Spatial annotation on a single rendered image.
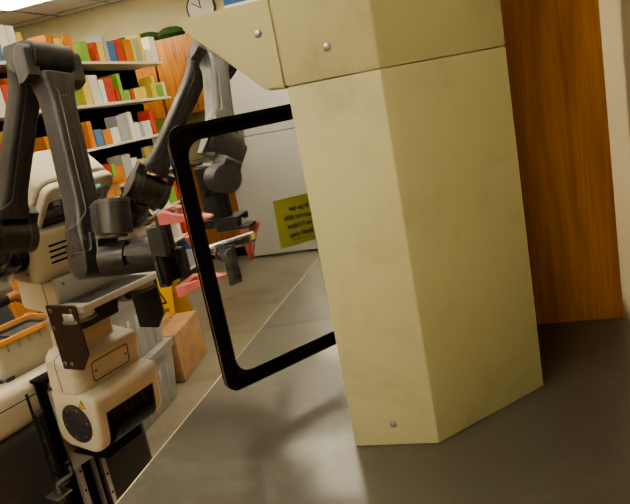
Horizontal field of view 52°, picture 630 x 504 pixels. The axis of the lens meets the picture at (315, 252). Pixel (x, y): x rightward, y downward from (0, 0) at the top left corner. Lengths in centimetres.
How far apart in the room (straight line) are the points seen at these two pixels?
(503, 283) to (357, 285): 21
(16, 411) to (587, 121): 152
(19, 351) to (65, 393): 26
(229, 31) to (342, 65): 14
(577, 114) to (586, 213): 16
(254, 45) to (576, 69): 55
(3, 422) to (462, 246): 138
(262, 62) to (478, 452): 54
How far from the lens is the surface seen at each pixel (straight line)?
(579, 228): 116
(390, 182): 76
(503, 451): 86
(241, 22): 79
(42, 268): 161
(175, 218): 103
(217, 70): 154
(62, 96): 125
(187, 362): 378
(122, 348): 177
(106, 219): 110
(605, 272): 119
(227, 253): 94
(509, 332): 92
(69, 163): 120
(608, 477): 81
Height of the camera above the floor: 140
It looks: 13 degrees down
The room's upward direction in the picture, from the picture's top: 11 degrees counter-clockwise
